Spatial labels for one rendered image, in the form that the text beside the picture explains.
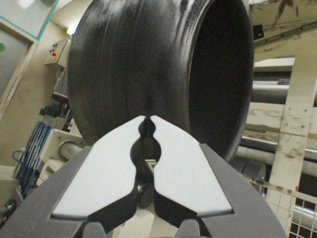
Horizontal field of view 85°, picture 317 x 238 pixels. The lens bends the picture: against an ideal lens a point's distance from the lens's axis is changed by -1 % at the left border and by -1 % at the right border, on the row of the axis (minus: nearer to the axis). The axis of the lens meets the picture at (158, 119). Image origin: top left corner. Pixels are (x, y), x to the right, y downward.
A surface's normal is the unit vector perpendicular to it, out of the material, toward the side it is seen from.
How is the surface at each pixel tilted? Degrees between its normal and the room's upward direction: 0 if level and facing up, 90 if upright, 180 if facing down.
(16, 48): 90
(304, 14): 180
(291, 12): 180
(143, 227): 90
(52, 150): 90
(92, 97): 120
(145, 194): 90
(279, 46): 162
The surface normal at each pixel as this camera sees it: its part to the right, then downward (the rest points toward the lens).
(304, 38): -0.06, 0.94
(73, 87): -0.65, 0.15
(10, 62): 0.76, 0.14
